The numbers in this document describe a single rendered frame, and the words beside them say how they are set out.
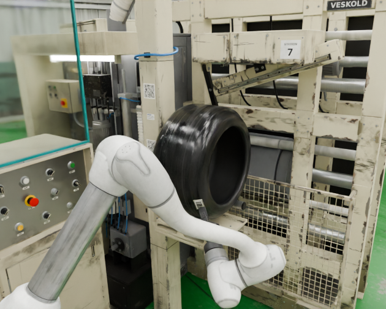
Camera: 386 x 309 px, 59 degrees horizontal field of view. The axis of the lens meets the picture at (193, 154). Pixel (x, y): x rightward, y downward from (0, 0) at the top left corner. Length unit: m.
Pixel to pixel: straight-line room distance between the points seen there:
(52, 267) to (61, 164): 0.71
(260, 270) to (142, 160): 0.59
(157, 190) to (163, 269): 1.22
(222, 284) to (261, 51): 1.04
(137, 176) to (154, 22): 0.96
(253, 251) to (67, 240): 0.60
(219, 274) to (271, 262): 0.19
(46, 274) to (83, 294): 0.90
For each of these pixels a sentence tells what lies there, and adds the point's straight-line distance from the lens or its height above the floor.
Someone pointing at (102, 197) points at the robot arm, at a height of 1.29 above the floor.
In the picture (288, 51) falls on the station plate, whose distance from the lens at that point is 1.65.
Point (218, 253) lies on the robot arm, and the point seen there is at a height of 0.98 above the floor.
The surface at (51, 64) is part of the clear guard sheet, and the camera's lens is 1.66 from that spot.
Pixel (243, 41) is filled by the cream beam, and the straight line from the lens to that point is 1.74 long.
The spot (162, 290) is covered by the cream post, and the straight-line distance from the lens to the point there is 2.23.
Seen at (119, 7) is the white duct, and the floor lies 1.95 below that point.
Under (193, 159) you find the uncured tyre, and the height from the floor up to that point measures 1.26.
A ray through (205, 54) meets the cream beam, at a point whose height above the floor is 1.68.
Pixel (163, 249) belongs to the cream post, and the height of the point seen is 0.61.
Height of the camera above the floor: 1.73
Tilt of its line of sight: 18 degrees down
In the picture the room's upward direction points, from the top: 1 degrees counter-clockwise
